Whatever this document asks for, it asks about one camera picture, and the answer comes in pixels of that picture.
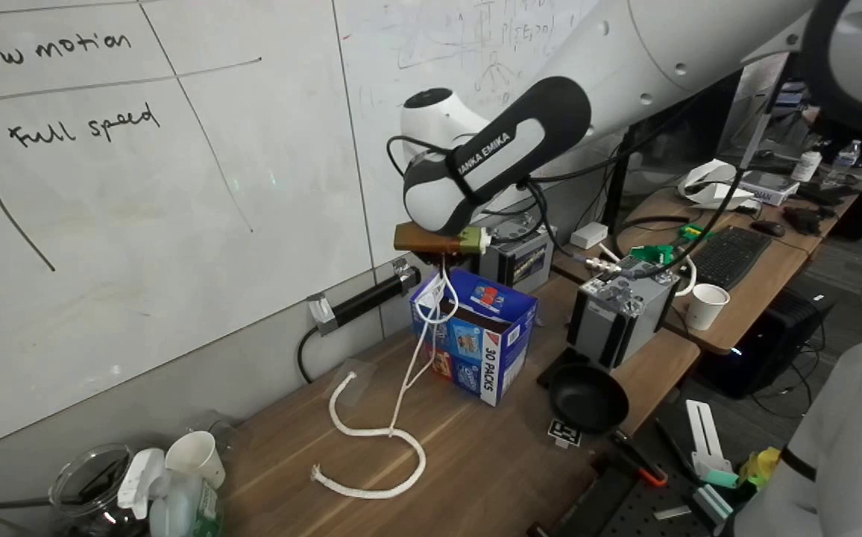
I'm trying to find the black power strip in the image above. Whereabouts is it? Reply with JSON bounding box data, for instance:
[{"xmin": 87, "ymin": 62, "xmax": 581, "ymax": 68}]
[{"xmin": 306, "ymin": 260, "xmax": 423, "ymax": 336}]

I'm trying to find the yellow green small object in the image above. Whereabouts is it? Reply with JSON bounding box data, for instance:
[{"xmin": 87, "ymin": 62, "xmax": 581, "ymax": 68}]
[{"xmin": 736, "ymin": 445, "xmax": 785, "ymax": 493}]

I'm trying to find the small clear bottle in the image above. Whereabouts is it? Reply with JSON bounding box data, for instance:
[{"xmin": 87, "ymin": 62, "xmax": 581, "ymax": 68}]
[{"xmin": 830, "ymin": 137, "xmax": 862, "ymax": 187}]

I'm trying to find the black round bowl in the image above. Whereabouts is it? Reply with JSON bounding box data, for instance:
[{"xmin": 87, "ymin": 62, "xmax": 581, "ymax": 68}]
[{"xmin": 542, "ymin": 347, "xmax": 632, "ymax": 439}]

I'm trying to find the green spray bottle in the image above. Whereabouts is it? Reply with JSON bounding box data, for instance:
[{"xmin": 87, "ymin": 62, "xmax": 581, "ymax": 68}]
[{"xmin": 114, "ymin": 445, "xmax": 226, "ymax": 537}]

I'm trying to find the black optical breadboard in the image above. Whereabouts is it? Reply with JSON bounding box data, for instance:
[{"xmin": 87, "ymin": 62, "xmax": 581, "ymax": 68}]
[{"xmin": 529, "ymin": 375, "xmax": 810, "ymax": 537}]

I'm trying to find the teal small object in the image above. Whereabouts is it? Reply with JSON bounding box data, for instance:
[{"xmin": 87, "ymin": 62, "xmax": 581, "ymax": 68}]
[{"xmin": 690, "ymin": 465, "xmax": 740, "ymax": 527}]

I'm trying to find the large plain grey battery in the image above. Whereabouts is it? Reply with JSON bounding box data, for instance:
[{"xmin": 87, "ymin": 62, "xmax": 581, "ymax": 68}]
[{"xmin": 563, "ymin": 260, "xmax": 684, "ymax": 372}]

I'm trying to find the white headset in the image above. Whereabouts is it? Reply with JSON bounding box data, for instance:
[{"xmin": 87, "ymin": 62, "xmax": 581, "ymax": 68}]
[{"xmin": 678, "ymin": 156, "xmax": 764, "ymax": 216}]

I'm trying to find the white string rope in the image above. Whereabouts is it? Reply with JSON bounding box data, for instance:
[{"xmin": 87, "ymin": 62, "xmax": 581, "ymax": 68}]
[{"xmin": 306, "ymin": 269, "xmax": 466, "ymax": 502}]

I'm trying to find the black power cable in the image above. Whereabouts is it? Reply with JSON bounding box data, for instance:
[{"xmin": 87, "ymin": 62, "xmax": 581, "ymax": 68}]
[{"xmin": 291, "ymin": 326, "xmax": 327, "ymax": 389}]

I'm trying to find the green small gadget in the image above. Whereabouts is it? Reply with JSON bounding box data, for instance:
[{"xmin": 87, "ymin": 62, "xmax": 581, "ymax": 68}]
[{"xmin": 629, "ymin": 220, "xmax": 706, "ymax": 271}]

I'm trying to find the clear glass jar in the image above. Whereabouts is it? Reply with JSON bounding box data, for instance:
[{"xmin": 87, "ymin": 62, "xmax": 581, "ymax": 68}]
[{"xmin": 45, "ymin": 442, "xmax": 136, "ymax": 530}]

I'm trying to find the large crumpled foil sheet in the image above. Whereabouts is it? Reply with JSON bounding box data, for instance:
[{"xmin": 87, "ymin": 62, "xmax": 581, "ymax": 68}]
[{"xmin": 588, "ymin": 260, "xmax": 684, "ymax": 302}]

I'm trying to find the black clamp with orange handle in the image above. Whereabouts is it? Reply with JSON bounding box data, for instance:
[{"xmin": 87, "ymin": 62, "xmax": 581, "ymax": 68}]
[{"xmin": 603, "ymin": 427, "xmax": 673, "ymax": 493}]

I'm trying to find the black keyboard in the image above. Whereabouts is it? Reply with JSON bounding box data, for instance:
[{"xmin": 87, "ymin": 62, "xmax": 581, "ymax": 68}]
[{"xmin": 691, "ymin": 225, "xmax": 776, "ymax": 292}]

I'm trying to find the white wall whiteboard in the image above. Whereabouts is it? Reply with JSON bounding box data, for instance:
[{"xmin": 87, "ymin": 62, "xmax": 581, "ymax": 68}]
[{"xmin": 0, "ymin": 0, "xmax": 649, "ymax": 465}]

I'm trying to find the white paper cup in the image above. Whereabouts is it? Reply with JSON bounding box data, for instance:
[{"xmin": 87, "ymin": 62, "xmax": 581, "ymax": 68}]
[{"xmin": 160, "ymin": 427, "xmax": 230, "ymax": 489}]

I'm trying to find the plain black clamp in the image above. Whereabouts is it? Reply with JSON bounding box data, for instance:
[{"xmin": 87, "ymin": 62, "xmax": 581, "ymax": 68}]
[{"xmin": 529, "ymin": 462, "xmax": 642, "ymax": 537}]

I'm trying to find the white mug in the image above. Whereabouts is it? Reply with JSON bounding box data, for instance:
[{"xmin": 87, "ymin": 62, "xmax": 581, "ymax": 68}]
[{"xmin": 678, "ymin": 260, "xmax": 734, "ymax": 335}]

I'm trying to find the blue cardboard box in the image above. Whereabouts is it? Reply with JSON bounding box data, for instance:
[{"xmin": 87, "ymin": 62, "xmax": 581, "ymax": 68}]
[{"xmin": 408, "ymin": 266, "xmax": 541, "ymax": 408}]

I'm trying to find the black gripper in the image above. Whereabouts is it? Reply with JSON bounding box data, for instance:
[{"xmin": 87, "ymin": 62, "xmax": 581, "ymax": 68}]
[{"xmin": 433, "ymin": 251, "xmax": 466, "ymax": 287}]

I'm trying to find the white plastic bracket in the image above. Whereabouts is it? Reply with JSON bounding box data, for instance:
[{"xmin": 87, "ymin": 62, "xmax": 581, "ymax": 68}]
[{"xmin": 684, "ymin": 396, "xmax": 736, "ymax": 478}]

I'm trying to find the white power adapter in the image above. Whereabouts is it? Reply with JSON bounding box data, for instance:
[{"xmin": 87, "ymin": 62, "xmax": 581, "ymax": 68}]
[{"xmin": 567, "ymin": 219, "xmax": 611, "ymax": 253}]

